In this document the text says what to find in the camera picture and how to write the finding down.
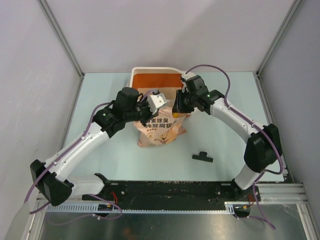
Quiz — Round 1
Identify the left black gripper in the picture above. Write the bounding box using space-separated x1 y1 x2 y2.
124 95 159 127

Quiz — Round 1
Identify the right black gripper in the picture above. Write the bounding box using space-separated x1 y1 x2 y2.
171 90 197 114

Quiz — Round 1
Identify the pink cat litter bag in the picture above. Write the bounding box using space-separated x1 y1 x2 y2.
134 100 187 148

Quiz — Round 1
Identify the white orange litter box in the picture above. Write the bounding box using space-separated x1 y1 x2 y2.
126 66 198 118

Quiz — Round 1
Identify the black bag clip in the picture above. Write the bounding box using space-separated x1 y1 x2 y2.
192 151 214 163

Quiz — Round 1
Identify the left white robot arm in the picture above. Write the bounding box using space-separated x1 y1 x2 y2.
30 87 157 206

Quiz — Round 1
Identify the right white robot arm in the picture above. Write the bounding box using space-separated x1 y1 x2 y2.
172 75 284 201

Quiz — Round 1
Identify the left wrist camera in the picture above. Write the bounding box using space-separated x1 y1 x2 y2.
147 93 168 115

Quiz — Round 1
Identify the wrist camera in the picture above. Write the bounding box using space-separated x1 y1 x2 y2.
180 72 195 88
147 93 168 115

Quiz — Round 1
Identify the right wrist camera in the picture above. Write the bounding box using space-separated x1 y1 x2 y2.
180 72 195 88

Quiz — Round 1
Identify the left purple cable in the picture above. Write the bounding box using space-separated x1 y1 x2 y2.
23 88 161 226

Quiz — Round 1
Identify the purple cable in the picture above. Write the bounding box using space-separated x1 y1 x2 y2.
183 64 285 230
23 88 161 226

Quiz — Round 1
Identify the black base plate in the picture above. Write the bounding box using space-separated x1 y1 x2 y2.
98 180 260 211

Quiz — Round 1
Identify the grey cable duct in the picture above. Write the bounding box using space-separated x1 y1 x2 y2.
46 202 116 213

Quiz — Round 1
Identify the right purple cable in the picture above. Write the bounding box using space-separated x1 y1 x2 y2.
183 64 285 230

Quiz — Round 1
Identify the aluminium frame rail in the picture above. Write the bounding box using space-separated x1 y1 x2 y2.
36 181 311 204

